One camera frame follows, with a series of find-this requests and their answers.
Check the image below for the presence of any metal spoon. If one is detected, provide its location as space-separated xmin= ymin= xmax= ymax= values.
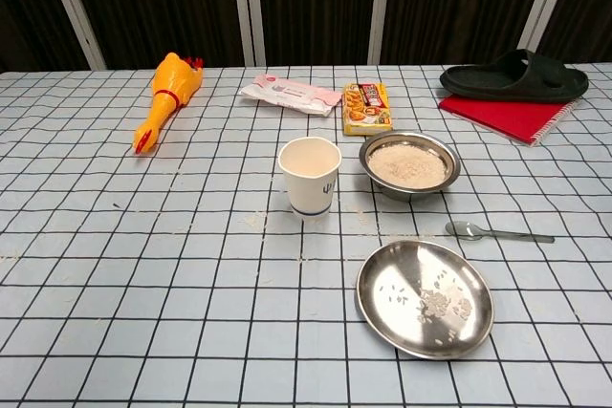
xmin=445 ymin=220 xmax=557 ymax=245

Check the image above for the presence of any white paper cup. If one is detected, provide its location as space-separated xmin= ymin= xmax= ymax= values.
xmin=278 ymin=136 xmax=342 ymax=222

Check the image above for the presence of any stainless steel bowl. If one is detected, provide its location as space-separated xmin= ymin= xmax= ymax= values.
xmin=358 ymin=131 xmax=462 ymax=203

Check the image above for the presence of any pink white wet wipes pack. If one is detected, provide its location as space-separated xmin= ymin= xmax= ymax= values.
xmin=238 ymin=73 xmax=339 ymax=118

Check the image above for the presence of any yellow curry food box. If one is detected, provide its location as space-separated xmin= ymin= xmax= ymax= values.
xmin=341 ymin=81 xmax=394 ymax=137

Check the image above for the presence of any yellow rubber chicken toy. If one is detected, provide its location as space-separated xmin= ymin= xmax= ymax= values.
xmin=133 ymin=52 xmax=206 ymax=155

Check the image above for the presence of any light blue checked tablecloth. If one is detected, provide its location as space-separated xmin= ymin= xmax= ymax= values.
xmin=0 ymin=62 xmax=612 ymax=408

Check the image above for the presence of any stainless steel plate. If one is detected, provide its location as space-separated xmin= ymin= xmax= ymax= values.
xmin=356 ymin=240 xmax=494 ymax=361

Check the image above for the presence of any red spiral notebook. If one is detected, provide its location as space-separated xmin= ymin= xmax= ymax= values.
xmin=438 ymin=95 xmax=582 ymax=146

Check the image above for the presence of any black rubber slipper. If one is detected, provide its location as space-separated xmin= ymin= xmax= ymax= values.
xmin=438 ymin=48 xmax=590 ymax=104

